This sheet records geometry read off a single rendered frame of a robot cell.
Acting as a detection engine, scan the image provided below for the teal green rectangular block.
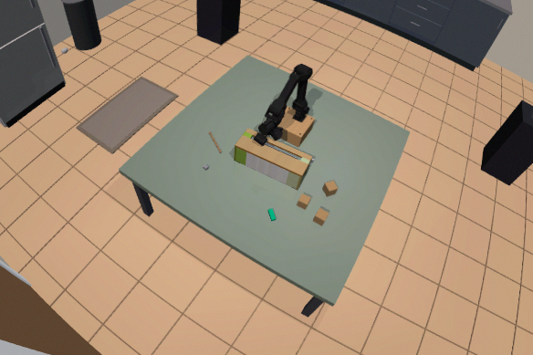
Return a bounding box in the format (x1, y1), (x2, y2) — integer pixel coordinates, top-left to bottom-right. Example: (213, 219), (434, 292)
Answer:
(268, 208), (276, 221)

